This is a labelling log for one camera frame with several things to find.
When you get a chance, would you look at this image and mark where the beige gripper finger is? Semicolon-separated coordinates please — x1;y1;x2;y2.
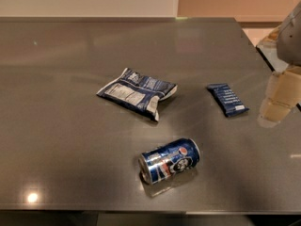
258;65;301;128

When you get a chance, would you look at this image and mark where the blue rxbar blueberry bar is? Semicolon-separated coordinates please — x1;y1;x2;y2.
206;83;249;117

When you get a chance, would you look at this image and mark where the blue pepsi can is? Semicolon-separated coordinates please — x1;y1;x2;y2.
138;138;200;185

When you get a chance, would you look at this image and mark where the blue chip bag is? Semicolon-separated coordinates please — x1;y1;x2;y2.
96;68;178;121

